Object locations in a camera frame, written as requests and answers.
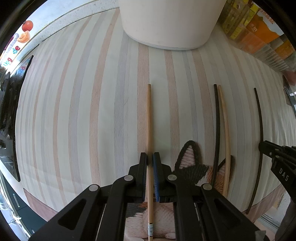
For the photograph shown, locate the cream round utensil holder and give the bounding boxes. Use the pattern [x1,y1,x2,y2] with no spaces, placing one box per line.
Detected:
[118,0,227,51]

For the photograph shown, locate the orange-labelled jar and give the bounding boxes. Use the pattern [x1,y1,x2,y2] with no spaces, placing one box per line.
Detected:
[273,39,296,61]

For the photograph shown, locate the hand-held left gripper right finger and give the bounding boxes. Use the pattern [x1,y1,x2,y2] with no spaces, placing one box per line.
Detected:
[153,152,260,241]

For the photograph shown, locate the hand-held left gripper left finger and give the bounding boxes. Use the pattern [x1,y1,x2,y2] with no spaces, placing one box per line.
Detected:
[29,152,148,241]

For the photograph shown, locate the yellow-green carton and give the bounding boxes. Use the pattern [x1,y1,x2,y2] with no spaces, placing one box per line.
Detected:
[218,0,260,40]

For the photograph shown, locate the orange seasoning packet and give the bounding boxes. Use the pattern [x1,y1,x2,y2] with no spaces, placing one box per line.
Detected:
[240,6,285,49]

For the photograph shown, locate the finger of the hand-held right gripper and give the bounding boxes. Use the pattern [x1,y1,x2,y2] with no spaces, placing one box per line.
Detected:
[258,140,284,161]

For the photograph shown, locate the teal kitchen cabinet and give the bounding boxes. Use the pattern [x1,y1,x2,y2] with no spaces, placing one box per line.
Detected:
[0,175,48,241]

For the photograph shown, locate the clear plastic organizer tray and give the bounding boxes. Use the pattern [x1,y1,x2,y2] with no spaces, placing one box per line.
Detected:
[219,17,292,73]

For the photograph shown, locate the dark smartphone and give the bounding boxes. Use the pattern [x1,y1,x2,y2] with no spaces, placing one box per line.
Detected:
[283,80,296,107]

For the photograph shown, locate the dark brown chopstick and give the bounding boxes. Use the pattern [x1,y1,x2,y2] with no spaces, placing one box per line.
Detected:
[213,84,221,186]
[245,87,265,215]

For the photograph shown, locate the colourful wall sticker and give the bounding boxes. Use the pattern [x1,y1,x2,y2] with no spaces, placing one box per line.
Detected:
[0,20,34,78]

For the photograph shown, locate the light wooden chopstick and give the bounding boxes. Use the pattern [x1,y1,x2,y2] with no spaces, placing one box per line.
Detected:
[146,84,155,241]
[217,85,232,198]

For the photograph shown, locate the black glass gas stove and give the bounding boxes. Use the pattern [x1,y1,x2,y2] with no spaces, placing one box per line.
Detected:
[0,54,36,183]

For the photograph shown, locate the striped cat-print mat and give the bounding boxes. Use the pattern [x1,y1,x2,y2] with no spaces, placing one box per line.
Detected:
[14,10,296,241]

